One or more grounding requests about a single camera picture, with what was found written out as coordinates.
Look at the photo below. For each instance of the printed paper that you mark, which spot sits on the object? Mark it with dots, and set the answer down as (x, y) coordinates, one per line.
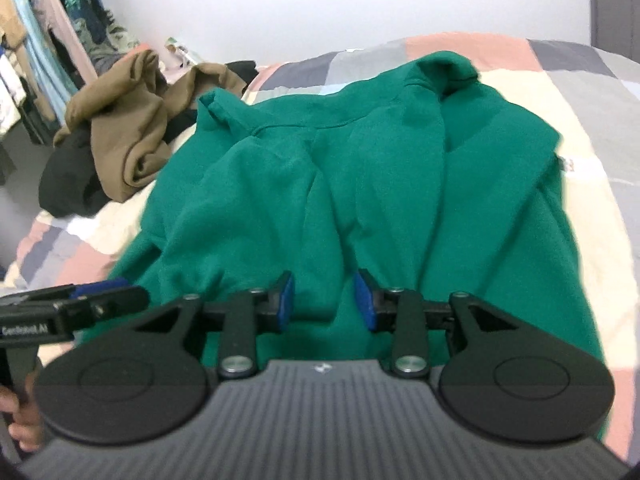
(180, 50)

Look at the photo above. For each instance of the dusty pink hanging garment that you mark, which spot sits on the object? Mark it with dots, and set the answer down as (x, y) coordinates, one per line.
(65, 35)

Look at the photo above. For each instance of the person's left hand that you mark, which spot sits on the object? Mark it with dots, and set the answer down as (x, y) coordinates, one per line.
(25, 427)

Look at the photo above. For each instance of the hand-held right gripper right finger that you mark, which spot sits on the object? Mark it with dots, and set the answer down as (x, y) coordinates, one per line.
(364, 300)

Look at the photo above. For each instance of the dark hanging garment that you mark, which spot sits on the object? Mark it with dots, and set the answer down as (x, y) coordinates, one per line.
(100, 25)

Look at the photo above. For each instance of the white puffer jacket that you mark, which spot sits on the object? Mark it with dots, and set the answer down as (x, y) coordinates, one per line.
(10, 85)

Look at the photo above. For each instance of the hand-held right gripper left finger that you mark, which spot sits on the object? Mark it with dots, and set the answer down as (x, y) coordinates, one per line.
(286, 300)

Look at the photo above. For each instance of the light blue hanging garment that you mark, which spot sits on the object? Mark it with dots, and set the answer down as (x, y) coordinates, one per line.
(42, 55)

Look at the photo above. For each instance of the patterned cloth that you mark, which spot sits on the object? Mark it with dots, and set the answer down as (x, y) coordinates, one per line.
(120, 40)

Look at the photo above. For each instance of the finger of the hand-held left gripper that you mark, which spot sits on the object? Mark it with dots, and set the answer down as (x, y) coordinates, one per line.
(110, 302)

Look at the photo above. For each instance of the brown hoodie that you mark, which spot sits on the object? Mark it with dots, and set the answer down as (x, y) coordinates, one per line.
(125, 135)

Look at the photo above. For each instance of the grey door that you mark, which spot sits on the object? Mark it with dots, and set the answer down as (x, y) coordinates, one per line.
(615, 0)

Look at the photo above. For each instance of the black garment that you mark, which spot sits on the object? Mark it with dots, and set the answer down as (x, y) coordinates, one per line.
(70, 180)

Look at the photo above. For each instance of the patchwork quilt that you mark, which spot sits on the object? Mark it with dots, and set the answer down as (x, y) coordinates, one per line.
(590, 110)

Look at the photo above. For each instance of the green sweatshirt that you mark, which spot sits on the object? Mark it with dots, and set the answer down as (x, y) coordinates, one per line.
(375, 185)

